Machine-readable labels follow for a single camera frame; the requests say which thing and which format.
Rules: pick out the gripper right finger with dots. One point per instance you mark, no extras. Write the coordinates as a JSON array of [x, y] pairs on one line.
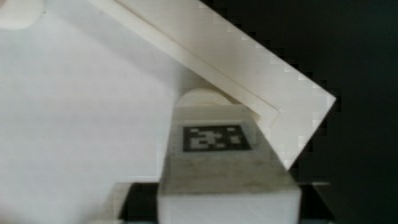
[[314, 212]]

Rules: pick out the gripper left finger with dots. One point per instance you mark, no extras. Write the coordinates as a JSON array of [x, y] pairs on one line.
[[113, 203]]

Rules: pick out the white leg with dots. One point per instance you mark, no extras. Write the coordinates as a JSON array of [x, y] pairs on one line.
[[225, 185]]

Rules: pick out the white square table top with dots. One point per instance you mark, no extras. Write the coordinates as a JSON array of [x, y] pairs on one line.
[[101, 59]]

